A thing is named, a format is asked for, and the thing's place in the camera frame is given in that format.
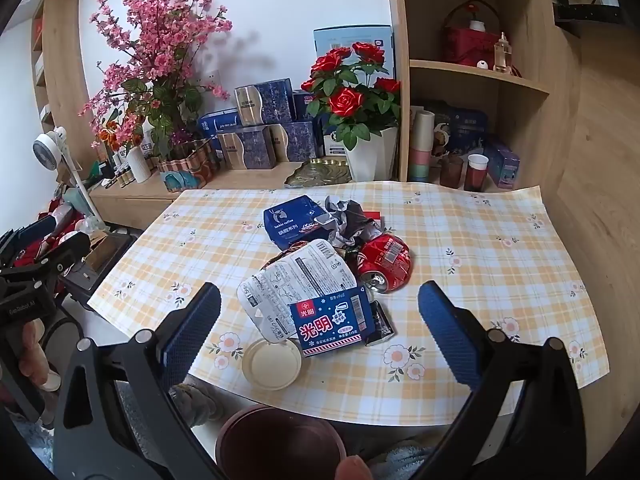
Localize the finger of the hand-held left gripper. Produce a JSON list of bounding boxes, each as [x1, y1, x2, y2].
[[27, 232, 92, 274], [0, 214, 57, 261]]

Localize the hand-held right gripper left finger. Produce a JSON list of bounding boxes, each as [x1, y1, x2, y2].
[[52, 282, 223, 480]]

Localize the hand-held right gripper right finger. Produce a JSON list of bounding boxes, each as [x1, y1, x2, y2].
[[417, 280, 587, 480]]

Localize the black foil wrapper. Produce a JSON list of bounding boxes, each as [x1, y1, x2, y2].
[[365, 300, 398, 347]]

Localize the cream round lid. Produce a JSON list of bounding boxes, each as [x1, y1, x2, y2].
[[241, 337, 304, 391]]

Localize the crushed red can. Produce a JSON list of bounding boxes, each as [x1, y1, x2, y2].
[[357, 234, 413, 295]]

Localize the blue white red carton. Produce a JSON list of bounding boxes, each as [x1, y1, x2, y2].
[[287, 285, 373, 358]]

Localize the brown plastic bin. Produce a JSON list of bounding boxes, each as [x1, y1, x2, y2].
[[215, 404, 347, 480]]

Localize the blue coffee box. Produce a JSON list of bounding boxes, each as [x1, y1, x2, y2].
[[263, 197, 333, 251]]

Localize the grey black wrapper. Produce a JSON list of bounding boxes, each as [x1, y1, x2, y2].
[[312, 197, 386, 253]]

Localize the person's left hand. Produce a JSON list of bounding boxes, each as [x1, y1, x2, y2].
[[12, 319, 55, 387]]

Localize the cardboard box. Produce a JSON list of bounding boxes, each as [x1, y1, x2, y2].
[[85, 232, 136, 271]]

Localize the yellow plaid flowered tablecloth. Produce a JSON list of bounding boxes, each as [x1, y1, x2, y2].
[[87, 180, 611, 418]]

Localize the white desk fan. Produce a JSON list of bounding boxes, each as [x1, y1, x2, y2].
[[32, 126, 108, 233]]

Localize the row of small bottles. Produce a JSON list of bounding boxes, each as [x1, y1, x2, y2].
[[100, 152, 135, 190]]

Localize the white ribbed vase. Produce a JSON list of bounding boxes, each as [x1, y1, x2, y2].
[[125, 145, 152, 184]]

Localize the orange artificial flowers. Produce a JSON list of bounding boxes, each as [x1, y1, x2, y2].
[[92, 120, 126, 151]]

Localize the teal shell ornament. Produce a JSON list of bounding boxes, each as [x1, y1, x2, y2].
[[159, 170, 195, 194]]

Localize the grey fleece clothing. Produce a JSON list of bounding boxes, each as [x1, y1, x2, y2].
[[370, 440, 451, 480]]

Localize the brown patterned tin basket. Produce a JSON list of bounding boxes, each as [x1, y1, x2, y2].
[[156, 141, 217, 181]]

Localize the red cup with white rim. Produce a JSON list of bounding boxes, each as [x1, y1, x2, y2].
[[463, 154, 490, 192]]

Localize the dark red cup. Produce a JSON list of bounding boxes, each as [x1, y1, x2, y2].
[[440, 155, 466, 190]]

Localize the stack of pastel cups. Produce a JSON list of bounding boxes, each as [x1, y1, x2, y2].
[[407, 107, 437, 184]]

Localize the small purple blue box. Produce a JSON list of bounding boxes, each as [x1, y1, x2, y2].
[[482, 140, 522, 191]]

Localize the blue gold patterned box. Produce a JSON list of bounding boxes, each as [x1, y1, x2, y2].
[[269, 121, 320, 163], [234, 78, 295, 127], [216, 126, 273, 171]]

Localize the white flower pot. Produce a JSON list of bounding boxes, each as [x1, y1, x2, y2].
[[345, 127, 398, 183]]

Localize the plain blue box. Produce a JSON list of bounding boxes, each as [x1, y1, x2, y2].
[[197, 109, 242, 153]]

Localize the gold leaf-shaped tray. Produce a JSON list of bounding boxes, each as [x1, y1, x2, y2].
[[284, 156, 351, 190]]

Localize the pink blossom artificial tree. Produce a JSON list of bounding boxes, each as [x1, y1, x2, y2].
[[77, 0, 236, 161]]

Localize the blue gift box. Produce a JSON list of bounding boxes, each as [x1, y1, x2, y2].
[[432, 102, 490, 157]]

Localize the blue box with white label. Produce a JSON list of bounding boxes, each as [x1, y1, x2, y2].
[[320, 119, 351, 158]]

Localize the dark blue box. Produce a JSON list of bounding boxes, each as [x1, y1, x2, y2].
[[291, 89, 317, 123]]

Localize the red rose plant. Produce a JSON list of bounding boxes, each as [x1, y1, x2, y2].
[[300, 41, 403, 152]]

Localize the wooden shelf unit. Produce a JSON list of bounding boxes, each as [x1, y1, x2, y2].
[[382, 0, 583, 192]]

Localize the clear glass bottle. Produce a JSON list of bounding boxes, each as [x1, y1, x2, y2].
[[492, 31, 516, 73]]

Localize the red basket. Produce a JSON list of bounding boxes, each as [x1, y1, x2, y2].
[[440, 0, 503, 67]]

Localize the large light blue box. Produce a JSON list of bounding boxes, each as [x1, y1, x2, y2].
[[313, 25, 396, 83]]

